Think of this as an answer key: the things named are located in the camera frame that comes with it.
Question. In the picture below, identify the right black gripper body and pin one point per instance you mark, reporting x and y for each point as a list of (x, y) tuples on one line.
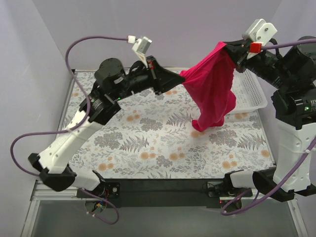
[(238, 56)]

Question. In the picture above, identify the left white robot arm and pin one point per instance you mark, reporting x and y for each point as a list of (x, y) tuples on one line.
[(112, 84)]

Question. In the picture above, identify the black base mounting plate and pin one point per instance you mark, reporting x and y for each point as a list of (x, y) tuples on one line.
[(165, 192)]

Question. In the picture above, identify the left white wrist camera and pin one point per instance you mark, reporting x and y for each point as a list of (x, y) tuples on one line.
[(140, 46)]

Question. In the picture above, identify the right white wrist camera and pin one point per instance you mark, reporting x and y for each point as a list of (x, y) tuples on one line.
[(259, 33)]

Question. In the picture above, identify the magenta t shirt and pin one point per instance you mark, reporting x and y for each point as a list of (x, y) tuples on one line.
[(209, 83)]

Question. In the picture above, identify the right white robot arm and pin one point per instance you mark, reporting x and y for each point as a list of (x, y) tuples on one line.
[(293, 76)]

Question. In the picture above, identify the floral patterned table mat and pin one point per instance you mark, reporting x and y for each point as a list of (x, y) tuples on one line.
[(152, 137)]

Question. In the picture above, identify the aluminium frame rail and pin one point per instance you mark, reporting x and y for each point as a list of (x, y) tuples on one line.
[(64, 214)]

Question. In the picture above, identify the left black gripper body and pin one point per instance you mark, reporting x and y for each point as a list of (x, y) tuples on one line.
[(153, 74)]

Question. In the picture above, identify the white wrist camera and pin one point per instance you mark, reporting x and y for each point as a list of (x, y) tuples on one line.
[(259, 33), (140, 46)]

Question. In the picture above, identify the white plastic basket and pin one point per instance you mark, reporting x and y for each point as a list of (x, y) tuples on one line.
[(248, 92)]

